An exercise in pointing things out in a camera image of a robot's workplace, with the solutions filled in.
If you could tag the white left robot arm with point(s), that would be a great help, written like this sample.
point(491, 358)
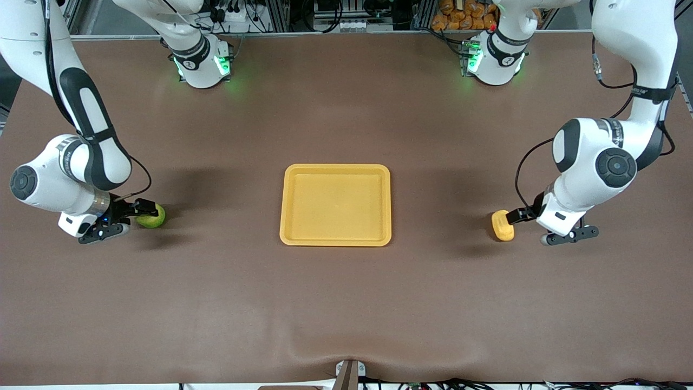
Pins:
point(639, 32)

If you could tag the yellow plastic tray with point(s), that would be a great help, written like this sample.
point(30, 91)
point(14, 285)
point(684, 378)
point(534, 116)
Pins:
point(335, 206)

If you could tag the white power strip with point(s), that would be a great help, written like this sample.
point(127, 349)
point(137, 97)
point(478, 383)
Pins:
point(230, 15)

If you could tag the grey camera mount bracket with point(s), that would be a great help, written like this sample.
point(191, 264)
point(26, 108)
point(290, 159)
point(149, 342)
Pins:
point(349, 375)

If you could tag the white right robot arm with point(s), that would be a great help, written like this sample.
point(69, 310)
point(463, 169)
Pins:
point(32, 32)

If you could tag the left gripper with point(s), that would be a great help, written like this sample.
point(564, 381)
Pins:
point(529, 213)

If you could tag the bag of orange bread rolls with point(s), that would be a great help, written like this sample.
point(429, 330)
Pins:
point(460, 16)

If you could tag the green apple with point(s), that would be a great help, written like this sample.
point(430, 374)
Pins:
point(151, 221)

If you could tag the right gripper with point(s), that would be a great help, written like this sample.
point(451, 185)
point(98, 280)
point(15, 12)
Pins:
point(120, 209)

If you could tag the silver table edge rail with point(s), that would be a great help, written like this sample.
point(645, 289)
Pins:
point(325, 33)

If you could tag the yellow potato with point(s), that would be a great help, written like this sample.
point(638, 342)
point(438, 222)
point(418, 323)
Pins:
point(501, 230)

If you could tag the brown table mat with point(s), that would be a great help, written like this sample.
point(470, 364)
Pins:
point(346, 303)

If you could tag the aluminium frame profile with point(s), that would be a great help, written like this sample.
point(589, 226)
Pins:
point(73, 16)

